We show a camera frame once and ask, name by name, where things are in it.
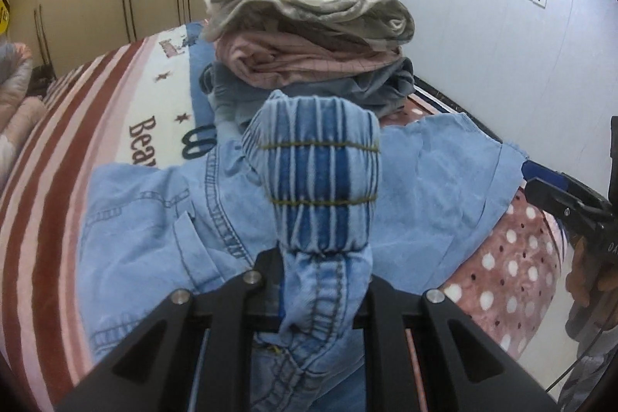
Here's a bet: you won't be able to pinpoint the black cable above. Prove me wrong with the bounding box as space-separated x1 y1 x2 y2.
545 322 611 392

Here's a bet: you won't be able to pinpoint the pink quilt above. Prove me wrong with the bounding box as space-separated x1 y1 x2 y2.
0 41 55 183

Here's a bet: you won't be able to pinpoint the folded grey blue garment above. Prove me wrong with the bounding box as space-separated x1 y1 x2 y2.
199 57 416 137

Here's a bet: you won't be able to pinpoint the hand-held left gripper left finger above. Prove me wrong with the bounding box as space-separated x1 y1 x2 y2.
55 247 283 412

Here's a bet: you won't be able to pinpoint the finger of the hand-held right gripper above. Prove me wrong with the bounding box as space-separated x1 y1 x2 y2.
525 178 604 244
523 159 610 212

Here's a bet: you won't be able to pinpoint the folded beige grey garment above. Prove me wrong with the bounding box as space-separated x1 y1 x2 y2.
199 0 416 52

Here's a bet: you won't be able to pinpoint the blue denim pants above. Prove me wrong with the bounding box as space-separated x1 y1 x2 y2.
77 88 527 412

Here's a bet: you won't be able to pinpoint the folded pink checked garment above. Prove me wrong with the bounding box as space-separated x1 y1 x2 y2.
215 31 404 90

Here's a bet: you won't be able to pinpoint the pink polka dot blanket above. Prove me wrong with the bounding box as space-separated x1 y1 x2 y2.
377 96 575 367

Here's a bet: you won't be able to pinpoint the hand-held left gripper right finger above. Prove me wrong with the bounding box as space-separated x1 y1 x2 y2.
363 276 563 412

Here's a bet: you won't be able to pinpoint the striped printed blanket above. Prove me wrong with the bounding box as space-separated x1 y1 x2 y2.
0 21 271 412

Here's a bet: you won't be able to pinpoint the person's grey patterned clothing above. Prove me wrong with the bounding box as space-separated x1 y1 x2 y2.
557 300 610 412

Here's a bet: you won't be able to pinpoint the person's right hand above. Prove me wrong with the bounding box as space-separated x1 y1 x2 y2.
565 242 618 307

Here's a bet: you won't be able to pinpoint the dark bed frame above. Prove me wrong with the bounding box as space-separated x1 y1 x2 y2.
413 74 507 141

